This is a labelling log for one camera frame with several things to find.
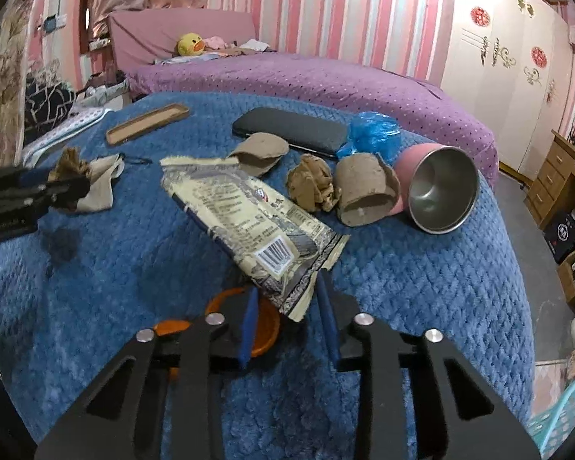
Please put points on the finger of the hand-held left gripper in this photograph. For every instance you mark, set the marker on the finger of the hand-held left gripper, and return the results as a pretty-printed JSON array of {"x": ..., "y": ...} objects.
[
  {"x": 34, "y": 177},
  {"x": 62, "y": 190}
]

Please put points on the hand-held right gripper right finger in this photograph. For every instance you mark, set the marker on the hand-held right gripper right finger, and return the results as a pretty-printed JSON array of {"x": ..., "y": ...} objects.
[{"x": 328, "y": 326}]

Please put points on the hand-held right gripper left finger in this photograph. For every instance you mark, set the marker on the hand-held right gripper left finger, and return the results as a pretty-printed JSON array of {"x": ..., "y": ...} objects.
[{"x": 248, "y": 335}]

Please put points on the orange round lid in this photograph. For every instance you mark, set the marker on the orange round lid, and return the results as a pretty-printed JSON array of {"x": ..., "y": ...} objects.
[{"x": 267, "y": 333}]

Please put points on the brown paper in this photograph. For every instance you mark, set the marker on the brown paper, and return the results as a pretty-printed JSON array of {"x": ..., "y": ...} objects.
[{"x": 72, "y": 163}]

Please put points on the beige tissue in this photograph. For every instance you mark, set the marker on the beige tissue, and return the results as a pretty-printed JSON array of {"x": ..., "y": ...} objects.
[{"x": 100, "y": 177}]

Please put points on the printed snack wrapper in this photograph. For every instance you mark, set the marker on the printed snack wrapper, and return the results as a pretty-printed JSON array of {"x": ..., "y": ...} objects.
[{"x": 249, "y": 211}]

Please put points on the brown paper ball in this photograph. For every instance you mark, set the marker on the brown paper ball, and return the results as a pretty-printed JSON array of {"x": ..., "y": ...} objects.
[{"x": 309, "y": 182}]

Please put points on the turquoise plastic basket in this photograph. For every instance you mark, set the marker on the turquoise plastic basket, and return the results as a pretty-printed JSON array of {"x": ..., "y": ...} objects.
[{"x": 565, "y": 421}]

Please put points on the white patterned cloth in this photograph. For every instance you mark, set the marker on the white patterned cloth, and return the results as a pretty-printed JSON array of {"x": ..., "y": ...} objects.
[{"x": 62, "y": 129}]

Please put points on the black patterned cloth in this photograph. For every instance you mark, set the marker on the black patterned cloth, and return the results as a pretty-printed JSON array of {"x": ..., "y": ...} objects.
[{"x": 50, "y": 103}]

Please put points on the blue fleece blanket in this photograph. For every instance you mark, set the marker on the blue fleece blanket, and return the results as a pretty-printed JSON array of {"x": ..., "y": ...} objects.
[{"x": 124, "y": 273}]

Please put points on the wooden tray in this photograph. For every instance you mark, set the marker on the wooden tray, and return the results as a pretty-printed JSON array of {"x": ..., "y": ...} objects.
[{"x": 148, "y": 122}]

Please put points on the floral curtain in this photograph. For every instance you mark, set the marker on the floral curtain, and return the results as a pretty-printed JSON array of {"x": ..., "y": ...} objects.
[{"x": 9, "y": 67}]

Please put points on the white power strip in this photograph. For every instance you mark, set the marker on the white power strip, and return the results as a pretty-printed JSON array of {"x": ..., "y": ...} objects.
[{"x": 99, "y": 44}]

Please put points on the pink steel cup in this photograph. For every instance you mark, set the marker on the pink steel cup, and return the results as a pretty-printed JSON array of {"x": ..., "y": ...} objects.
[{"x": 441, "y": 187}]

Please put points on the pink headboard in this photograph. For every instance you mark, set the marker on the pink headboard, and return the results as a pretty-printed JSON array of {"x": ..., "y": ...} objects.
[{"x": 148, "y": 33}]

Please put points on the pink curtain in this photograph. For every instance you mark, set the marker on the pink curtain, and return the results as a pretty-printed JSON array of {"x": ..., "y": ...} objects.
[{"x": 105, "y": 0}]

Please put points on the yellow duck plush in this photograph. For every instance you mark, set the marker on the yellow duck plush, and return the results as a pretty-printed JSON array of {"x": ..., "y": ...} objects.
[{"x": 190, "y": 44}]

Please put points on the blue plastic bag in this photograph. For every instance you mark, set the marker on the blue plastic bag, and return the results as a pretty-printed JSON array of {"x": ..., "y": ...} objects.
[{"x": 373, "y": 132}]

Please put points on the black case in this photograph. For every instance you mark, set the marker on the black case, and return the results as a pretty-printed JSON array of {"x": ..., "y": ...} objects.
[{"x": 292, "y": 127}]

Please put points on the pile of clothes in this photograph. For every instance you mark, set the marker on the pile of clothes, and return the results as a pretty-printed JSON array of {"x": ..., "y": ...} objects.
[{"x": 235, "y": 47}]

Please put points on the purple dotted bedspread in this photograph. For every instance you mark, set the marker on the purple dotted bedspread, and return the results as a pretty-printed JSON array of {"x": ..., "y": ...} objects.
[{"x": 316, "y": 81}]

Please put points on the black box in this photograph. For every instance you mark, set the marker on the black box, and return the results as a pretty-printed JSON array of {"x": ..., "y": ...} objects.
[{"x": 563, "y": 237}]

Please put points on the wooden desk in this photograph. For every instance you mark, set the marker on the wooden desk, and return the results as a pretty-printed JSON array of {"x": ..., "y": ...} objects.
[{"x": 551, "y": 172}]

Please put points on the white wardrobe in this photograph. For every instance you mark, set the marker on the white wardrobe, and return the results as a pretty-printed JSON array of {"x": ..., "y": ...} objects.
[{"x": 498, "y": 105}]

